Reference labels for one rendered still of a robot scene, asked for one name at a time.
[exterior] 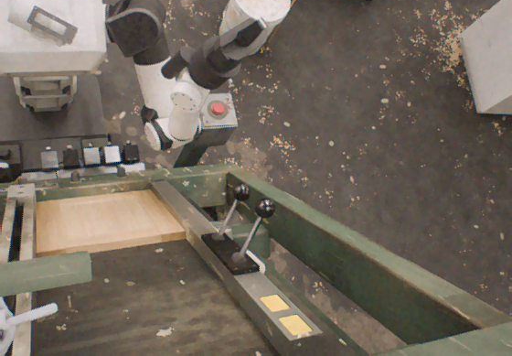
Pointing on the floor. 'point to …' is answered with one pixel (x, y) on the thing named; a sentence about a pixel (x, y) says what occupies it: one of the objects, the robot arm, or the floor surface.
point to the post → (189, 156)
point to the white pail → (257, 1)
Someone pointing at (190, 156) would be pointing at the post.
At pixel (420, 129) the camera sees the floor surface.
